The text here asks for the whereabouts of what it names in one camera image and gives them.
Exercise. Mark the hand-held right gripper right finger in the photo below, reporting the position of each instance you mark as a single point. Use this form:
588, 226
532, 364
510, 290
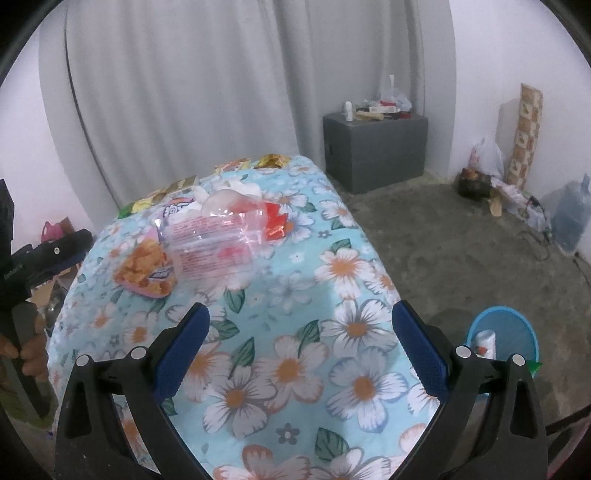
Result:
420, 350

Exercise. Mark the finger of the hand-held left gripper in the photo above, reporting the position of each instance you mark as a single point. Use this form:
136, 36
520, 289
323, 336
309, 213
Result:
57, 251

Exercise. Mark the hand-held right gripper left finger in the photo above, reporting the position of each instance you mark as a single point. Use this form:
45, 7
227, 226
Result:
184, 350

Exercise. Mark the white milk bottle red cap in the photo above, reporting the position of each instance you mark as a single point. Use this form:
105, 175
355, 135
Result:
485, 341

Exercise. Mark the blue mesh wastebasket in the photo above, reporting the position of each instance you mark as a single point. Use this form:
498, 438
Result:
512, 323

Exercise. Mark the clear plastic bag red print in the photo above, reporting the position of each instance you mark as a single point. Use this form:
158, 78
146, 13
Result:
207, 244

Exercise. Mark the pink white printed packet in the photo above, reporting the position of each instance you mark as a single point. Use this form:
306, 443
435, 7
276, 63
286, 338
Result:
178, 208

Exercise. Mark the red wrapper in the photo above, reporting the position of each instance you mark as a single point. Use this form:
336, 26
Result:
274, 221

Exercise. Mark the person's left hand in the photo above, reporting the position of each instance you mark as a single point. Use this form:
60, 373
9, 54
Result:
33, 357

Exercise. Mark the yellow green packet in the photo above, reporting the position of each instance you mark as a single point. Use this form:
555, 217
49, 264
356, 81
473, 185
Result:
147, 199

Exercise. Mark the blue floral blanket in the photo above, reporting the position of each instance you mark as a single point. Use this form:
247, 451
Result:
300, 286

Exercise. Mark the dark pot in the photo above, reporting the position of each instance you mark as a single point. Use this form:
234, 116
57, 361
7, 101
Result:
475, 187

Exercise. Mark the white crumpled paper pile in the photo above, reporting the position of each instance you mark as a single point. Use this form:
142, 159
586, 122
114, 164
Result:
512, 194

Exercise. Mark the orange yellow packet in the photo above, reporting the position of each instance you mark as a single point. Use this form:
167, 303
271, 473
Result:
233, 165

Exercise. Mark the blue water jug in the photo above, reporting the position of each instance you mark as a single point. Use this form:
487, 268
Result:
570, 217

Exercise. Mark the grey cabinet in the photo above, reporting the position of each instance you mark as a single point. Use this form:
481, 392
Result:
374, 152

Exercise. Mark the white plastic bag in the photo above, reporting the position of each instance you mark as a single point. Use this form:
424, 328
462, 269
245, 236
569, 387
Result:
400, 100
489, 154

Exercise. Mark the yellow wrapper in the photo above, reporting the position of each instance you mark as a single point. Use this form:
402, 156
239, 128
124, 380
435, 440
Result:
274, 160

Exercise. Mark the grey curtain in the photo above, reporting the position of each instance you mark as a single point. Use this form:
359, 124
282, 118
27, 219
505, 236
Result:
207, 83

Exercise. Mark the patterned paper roll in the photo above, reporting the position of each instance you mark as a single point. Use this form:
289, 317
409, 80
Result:
524, 138

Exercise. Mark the assorted small boxes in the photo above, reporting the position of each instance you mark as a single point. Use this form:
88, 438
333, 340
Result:
369, 110

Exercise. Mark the small white bottle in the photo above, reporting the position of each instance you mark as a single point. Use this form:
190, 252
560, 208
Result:
348, 113

